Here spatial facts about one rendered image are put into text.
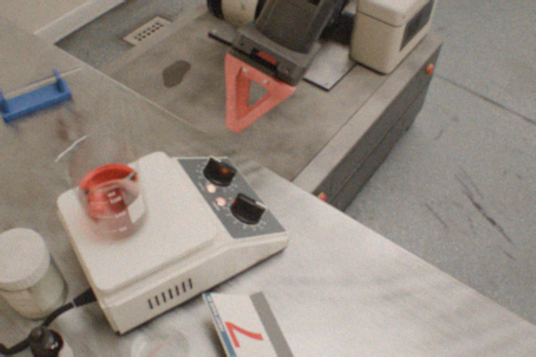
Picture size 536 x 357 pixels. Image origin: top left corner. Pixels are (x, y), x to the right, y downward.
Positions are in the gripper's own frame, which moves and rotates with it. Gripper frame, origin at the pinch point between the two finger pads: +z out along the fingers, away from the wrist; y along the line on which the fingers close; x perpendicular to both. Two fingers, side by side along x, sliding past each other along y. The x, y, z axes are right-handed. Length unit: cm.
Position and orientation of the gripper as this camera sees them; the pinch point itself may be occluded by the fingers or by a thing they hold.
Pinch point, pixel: (240, 117)
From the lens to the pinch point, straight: 52.2
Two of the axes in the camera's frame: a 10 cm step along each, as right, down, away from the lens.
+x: 8.7, 5.0, 0.1
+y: -2.4, 4.2, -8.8
